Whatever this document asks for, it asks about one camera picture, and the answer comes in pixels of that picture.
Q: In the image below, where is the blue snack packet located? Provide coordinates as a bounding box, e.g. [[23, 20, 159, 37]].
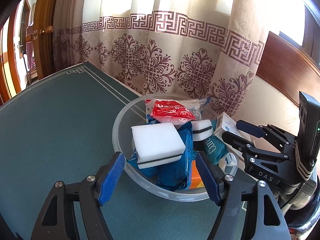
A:
[[156, 124, 194, 193], [126, 114, 160, 179]]

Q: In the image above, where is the blue woven cloth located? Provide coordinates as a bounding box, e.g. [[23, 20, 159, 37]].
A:
[[202, 119, 238, 173]]

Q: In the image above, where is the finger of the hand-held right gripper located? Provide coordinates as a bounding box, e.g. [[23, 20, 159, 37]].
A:
[[236, 119, 288, 143], [221, 131, 265, 160]]

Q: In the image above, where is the orange yellow toy block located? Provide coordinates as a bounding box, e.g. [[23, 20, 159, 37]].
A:
[[187, 160, 204, 190]]

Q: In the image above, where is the wooden door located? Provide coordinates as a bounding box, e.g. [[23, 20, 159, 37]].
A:
[[32, 0, 63, 80]]

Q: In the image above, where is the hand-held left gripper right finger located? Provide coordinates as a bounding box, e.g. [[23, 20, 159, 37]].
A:
[[195, 152, 292, 240]]

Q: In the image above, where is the white sponge black stripe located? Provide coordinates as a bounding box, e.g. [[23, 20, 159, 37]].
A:
[[191, 119, 214, 142], [131, 122, 185, 170]]

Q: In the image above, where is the patterned beige curtain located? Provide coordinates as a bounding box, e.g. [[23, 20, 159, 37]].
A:
[[52, 0, 270, 105]]

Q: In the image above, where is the clear plastic bowl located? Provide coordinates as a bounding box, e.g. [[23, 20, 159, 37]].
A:
[[112, 93, 239, 202]]

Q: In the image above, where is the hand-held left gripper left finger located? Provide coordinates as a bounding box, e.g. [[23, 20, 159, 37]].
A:
[[30, 151, 125, 240]]

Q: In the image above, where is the wooden door knob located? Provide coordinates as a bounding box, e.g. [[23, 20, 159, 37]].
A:
[[25, 26, 53, 42]]

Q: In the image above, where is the brown wooden panel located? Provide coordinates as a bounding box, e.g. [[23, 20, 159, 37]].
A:
[[256, 30, 320, 100]]

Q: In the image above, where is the white plastic packet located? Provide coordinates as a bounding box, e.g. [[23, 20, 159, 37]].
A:
[[182, 97, 212, 120]]

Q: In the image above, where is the grey braided cord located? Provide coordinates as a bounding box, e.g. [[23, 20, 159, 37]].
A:
[[292, 140, 313, 182]]

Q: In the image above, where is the white blue medicine box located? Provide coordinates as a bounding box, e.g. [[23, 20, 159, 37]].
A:
[[213, 112, 253, 145]]

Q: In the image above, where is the red snack packet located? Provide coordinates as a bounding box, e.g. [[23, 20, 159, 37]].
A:
[[146, 99, 197, 125]]

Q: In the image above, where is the person's right forearm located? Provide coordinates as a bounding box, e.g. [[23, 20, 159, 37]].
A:
[[282, 180, 320, 240]]

